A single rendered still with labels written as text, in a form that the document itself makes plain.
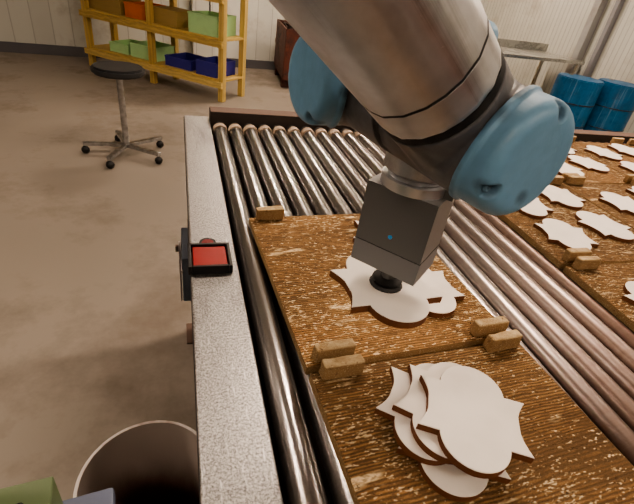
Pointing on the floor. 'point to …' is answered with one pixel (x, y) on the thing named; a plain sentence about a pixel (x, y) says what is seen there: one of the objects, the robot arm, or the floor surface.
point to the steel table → (534, 54)
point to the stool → (121, 110)
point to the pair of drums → (598, 101)
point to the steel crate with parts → (285, 35)
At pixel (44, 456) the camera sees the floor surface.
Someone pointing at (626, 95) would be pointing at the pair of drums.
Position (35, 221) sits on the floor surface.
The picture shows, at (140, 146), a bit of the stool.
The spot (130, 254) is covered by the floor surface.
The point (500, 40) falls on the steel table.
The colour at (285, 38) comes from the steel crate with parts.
